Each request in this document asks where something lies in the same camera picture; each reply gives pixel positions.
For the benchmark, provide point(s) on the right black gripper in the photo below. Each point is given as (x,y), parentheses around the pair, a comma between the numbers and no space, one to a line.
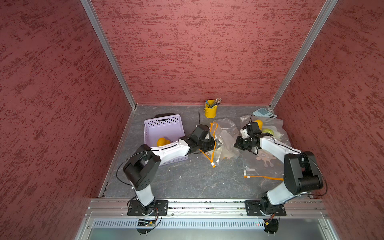
(238,144)

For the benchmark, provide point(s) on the yellow fruit in right bag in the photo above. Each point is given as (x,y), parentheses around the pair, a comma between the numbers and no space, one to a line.
(260,124)

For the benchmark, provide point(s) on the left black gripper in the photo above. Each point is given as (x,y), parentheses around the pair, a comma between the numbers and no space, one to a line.
(211,147)

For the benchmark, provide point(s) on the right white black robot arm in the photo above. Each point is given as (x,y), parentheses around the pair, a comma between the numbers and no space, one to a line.
(301,172)

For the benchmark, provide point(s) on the clear zip-top bag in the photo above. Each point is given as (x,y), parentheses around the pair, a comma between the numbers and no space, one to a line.
(225,133)
(261,163)

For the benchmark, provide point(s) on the aluminium front rail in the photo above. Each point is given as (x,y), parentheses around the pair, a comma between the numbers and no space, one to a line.
(207,208)

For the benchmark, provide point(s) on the yellow pen cup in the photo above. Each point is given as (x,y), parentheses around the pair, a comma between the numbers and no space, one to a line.
(210,112)

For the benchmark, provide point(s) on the grey calculator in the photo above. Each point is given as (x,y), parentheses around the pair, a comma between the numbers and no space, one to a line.
(264,113)

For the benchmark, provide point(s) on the yellow pear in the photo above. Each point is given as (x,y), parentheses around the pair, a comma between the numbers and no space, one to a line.
(162,142)

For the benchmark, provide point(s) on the green pear in right bag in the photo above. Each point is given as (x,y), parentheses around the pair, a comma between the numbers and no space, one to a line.
(268,131)

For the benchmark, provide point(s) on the pens in cup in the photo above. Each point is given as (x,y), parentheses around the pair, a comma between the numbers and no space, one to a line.
(215,102)

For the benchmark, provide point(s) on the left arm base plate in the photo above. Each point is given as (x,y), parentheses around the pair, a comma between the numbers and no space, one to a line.
(156,207)

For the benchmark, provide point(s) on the lilac perforated plastic basket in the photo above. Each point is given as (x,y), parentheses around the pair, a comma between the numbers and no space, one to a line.
(168,126)

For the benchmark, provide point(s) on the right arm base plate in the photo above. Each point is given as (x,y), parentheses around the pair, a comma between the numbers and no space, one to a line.
(255,208)

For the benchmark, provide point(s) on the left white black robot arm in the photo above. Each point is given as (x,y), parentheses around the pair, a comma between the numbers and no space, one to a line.
(140,169)

